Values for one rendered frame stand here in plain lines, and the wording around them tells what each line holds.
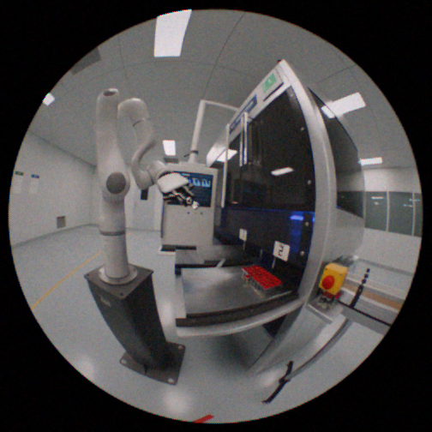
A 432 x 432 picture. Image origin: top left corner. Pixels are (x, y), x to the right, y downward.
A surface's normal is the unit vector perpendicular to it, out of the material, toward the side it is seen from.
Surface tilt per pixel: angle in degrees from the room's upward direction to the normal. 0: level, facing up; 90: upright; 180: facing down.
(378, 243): 90
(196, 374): 0
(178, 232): 90
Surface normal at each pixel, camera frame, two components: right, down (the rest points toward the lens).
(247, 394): 0.08, -1.00
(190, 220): 0.28, 0.07
